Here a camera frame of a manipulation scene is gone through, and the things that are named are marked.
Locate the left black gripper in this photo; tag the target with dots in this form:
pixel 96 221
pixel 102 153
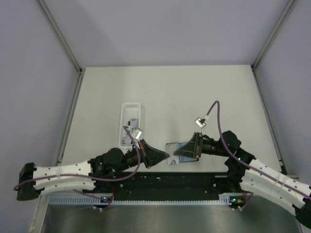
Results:
pixel 149 156

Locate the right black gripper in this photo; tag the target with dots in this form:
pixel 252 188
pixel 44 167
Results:
pixel 194 148

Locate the blue card holder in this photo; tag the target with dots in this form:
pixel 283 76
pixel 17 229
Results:
pixel 184 159

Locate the white plastic basket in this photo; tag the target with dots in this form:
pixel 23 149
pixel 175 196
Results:
pixel 130 117

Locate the diamond print silver card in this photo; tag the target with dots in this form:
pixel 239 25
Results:
pixel 170 149

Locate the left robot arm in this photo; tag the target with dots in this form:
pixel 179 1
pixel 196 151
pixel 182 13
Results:
pixel 107 165

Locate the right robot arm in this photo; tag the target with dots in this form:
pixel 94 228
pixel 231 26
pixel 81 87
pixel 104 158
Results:
pixel 239 161

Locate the lower cards in basket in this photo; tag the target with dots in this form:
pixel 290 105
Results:
pixel 126 141

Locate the cards in basket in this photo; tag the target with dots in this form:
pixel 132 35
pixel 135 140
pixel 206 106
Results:
pixel 133 123
pixel 126 141

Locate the upper cards in basket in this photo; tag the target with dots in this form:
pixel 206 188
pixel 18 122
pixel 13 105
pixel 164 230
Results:
pixel 133 123

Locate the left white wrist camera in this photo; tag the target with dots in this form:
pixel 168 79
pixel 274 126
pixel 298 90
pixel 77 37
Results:
pixel 136 133

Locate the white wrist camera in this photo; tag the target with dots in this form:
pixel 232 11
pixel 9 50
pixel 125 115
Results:
pixel 136 133
pixel 201 122

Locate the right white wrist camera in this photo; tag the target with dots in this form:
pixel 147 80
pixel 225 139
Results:
pixel 201 122

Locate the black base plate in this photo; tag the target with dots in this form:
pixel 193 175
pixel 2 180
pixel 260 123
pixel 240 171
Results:
pixel 167 190

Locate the grey slotted cable duct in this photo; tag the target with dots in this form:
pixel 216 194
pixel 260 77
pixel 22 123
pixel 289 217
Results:
pixel 84 200

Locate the left aluminium frame post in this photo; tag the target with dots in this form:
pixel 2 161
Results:
pixel 58 34

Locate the aluminium frame post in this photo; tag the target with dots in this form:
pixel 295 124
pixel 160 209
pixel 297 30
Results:
pixel 58 34
pixel 290 4

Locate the right aluminium frame post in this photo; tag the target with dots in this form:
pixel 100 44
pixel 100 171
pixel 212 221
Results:
pixel 290 4

